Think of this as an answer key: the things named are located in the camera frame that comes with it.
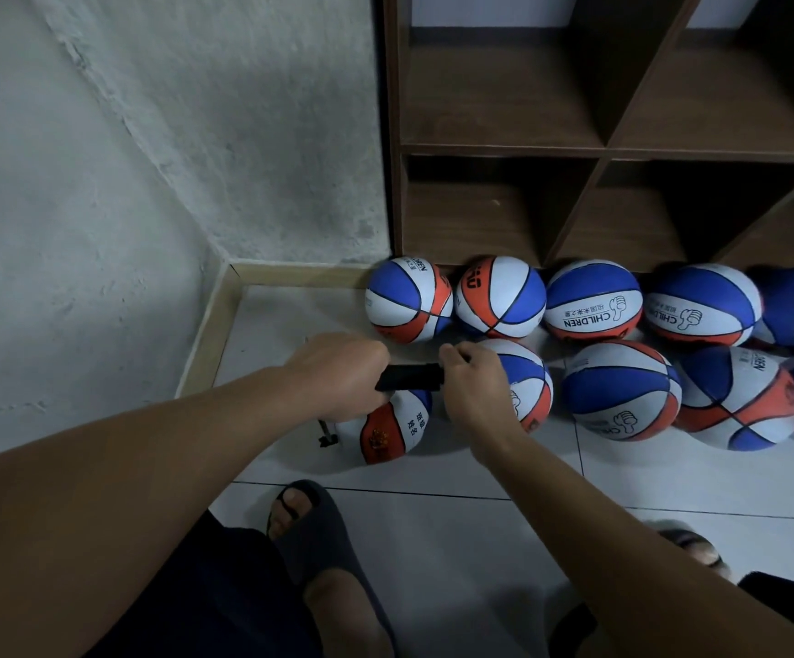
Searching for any person's left hand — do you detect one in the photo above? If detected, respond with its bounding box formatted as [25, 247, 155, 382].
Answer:
[285, 333, 393, 422]

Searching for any person's right hand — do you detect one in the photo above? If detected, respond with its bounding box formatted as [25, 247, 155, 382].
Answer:
[436, 341, 525, 464]

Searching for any black hand pump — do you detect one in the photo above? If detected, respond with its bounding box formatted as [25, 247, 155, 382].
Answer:
[316, 363, 445, 450]

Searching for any brown wooden cubby shelf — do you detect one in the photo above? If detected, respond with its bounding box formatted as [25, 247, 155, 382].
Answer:
[376, 0, 794, 278]

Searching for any person's left forearm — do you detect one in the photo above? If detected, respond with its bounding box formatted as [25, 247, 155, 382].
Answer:
[0, 369, 330, 658]

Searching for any person's right forearm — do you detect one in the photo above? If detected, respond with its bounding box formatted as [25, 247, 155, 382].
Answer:
[479, 429, 794, 658]

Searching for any person's left foot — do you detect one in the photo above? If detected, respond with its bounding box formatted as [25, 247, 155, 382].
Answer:
[271, 490, 393, 658]

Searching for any beige baseboard strip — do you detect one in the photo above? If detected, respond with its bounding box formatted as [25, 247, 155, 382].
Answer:
[178, 264, 243, 398]
[233, 261, 374, 291]

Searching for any black sandal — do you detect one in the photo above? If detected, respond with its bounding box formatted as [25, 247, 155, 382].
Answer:
[265, 481, 402, 658]
[545, 527, 730, 658]

